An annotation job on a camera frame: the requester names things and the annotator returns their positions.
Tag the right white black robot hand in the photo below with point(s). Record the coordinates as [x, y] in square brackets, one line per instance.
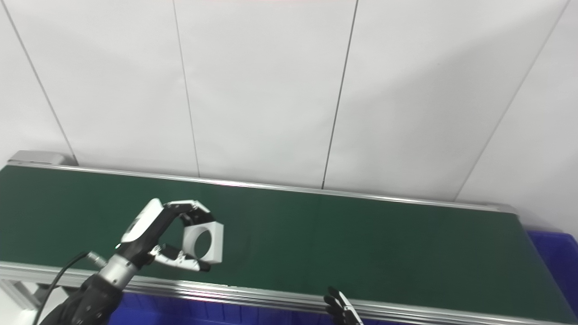
[341, 311]

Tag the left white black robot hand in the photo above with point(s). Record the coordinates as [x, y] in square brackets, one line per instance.
[144, 230]

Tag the white square part round hole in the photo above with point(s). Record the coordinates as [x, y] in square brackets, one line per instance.
[216, 243]

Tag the green conveyor belt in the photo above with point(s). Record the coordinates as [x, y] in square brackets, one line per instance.
[361, 243]
[226, 291]

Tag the gray conveyor end housing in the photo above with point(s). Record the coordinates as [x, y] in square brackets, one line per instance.
[36, 158]

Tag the aluminium conveyor support leg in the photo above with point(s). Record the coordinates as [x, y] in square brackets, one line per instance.
[18, 293]

